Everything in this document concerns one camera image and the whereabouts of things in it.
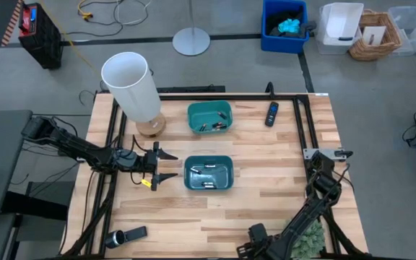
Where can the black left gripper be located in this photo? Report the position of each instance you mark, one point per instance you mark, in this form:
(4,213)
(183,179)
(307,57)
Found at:
(149,162)

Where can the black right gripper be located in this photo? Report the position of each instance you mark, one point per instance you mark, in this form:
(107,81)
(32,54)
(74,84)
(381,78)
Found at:
(262,251)

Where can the silver AA battery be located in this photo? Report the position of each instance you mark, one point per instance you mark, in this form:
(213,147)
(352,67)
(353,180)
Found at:
(196,170)
(208,185)
(209,166)

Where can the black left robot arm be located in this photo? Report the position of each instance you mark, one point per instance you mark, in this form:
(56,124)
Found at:
(81,151)

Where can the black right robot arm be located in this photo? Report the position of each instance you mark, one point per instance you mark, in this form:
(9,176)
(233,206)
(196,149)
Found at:
(320,184)

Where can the yellow gripper tag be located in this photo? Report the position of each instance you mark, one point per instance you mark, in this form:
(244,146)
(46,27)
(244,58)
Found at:
(145,182)

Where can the green artificial plant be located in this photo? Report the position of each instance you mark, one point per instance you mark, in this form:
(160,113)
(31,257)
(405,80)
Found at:
(314,240)

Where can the dark teal plastic bin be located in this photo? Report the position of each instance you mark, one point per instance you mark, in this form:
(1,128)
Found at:
(226,180)

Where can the light teal plastic bin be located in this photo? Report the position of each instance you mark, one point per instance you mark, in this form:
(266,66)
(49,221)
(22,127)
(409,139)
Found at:
(208,108)

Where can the long black bar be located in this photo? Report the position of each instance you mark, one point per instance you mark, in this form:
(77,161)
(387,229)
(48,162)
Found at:
(190,89)

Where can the white shade wooden base lamp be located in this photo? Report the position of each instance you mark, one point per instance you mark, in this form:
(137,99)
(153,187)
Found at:
(128,79)

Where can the black low platform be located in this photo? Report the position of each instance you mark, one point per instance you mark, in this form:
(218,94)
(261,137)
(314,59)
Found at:
(49,202)

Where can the black remote control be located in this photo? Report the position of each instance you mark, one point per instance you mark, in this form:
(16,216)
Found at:
(271,115)

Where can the grey round-base floor stand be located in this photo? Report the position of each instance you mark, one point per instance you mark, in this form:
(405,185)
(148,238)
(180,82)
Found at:
(191,41)

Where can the blue plastic bin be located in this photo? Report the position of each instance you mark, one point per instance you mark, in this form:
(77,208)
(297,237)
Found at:
(284,45)

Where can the black cloth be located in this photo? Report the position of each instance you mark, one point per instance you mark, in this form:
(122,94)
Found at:
(274,30)

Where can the black and red case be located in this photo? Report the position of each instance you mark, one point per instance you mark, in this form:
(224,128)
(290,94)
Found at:
(40,39)

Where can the turquoise cloth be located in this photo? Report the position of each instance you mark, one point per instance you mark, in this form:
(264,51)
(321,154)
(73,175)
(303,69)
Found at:
(289,26)

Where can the wicker basket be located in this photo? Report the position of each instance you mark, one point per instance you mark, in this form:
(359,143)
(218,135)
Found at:
(359,50)

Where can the white plastic bin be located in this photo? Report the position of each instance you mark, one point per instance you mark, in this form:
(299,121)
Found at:
(339,25)

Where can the white card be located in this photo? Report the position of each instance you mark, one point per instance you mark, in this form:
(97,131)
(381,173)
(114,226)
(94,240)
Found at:
(374,35)

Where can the black metal table frame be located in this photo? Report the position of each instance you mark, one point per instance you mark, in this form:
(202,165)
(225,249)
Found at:
(229,96)

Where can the black clamp post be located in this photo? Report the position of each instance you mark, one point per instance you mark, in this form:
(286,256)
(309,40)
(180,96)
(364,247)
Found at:
(269,89)

